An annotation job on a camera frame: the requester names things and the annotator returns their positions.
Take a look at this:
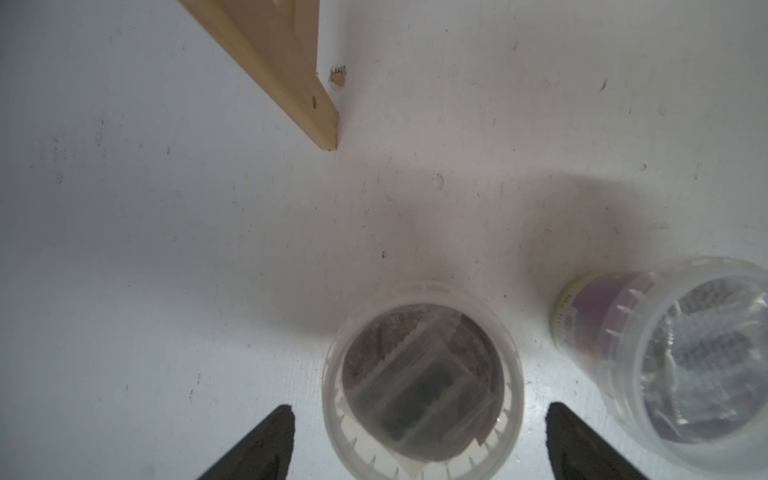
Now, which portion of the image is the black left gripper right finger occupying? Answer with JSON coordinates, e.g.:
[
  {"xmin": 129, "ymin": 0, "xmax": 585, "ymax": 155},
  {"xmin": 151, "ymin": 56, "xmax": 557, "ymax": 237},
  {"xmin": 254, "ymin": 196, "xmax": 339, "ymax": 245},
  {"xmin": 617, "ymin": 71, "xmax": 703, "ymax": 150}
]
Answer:
[{"xmin": 546, "ymin": 402, "xmax": 647, "ymax": 480}]

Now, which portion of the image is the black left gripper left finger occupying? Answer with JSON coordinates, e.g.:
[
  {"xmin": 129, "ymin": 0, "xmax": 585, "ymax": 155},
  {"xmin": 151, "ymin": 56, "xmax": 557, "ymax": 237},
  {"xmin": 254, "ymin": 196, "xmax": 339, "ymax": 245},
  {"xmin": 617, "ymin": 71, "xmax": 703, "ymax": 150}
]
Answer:
[{"xmin": 199, "ymin": 405, "xmax": 295, "ymax": 480}]

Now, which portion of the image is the small foil-lid cup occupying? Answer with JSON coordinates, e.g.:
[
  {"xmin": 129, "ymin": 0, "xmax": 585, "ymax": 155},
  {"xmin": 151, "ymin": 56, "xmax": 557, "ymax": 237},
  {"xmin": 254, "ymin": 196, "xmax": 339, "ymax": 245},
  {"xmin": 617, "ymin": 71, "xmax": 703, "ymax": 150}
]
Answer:
[
  {"xmin": 551, "ymin": 257, "xmax": 767, "ymax": 479},
  {"xmin": 322, "ymin": 281, "xmax": 524, "ymax": 479}
]

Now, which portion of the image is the bamboo three-tier shelf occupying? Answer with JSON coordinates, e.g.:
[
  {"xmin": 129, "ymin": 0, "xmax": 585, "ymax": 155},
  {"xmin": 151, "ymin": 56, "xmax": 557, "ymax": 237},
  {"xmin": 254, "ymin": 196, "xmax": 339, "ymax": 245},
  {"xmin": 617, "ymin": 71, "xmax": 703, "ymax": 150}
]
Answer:
[{"xmin": 182, "ymin": 0, "xmax": 339, "ymax": 151}]

